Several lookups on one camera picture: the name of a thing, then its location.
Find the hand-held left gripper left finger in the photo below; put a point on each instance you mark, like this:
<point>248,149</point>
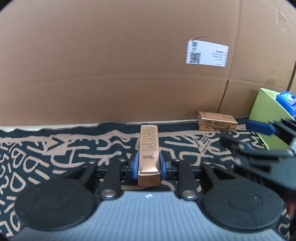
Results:
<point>135,165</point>

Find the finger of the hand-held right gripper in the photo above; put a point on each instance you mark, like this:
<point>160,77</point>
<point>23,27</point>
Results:
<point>259,127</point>
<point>249,151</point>

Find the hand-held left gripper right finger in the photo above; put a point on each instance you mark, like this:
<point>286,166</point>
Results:
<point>163,165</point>

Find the light green cardboard box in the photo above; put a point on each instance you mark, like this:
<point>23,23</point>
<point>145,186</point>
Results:
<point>261,109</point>

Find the copper cosmetic box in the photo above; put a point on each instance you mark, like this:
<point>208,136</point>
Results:
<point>217,122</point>
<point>149,150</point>

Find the blue square tin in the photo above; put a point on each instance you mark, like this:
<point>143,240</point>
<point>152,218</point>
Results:
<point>286,102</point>

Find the white shipping label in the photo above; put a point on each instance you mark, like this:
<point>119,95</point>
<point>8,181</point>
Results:
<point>208,53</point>

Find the black tan lettered mat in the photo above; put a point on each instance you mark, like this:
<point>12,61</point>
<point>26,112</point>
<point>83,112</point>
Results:
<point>46,150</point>

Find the large cardboard box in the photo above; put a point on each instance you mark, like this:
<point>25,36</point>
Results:
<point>92,69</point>

